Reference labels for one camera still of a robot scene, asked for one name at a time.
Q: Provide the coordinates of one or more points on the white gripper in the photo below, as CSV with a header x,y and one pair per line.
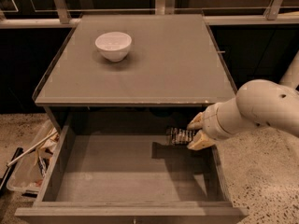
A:
x,y
210,122

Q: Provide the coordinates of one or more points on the dark chocolate rxbar wrapper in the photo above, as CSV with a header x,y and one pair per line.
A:
x,y
179,137

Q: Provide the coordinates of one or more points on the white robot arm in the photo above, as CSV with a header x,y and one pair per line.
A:
x,y
258,103

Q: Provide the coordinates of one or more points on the open grey top drawer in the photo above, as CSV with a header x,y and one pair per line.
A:
x,y
106,178

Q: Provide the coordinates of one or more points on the grey cabinet with glass top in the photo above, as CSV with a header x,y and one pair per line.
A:
x,y
173,62

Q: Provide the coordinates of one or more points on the white ceramic bowl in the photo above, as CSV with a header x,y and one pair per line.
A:
x,y
114,46

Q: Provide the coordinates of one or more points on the white stick in bin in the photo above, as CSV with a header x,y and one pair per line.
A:
x,y
31,149

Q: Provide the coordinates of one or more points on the snack packets in bin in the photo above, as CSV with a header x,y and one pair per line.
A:
x,y
43,156

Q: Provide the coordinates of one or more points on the clear plastic bin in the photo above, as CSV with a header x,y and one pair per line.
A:
x,y
25,172

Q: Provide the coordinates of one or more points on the black flat object on floor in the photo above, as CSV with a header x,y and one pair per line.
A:
x,y
10,168

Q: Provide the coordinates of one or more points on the metal railing frame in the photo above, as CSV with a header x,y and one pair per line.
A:
x,y
45,13

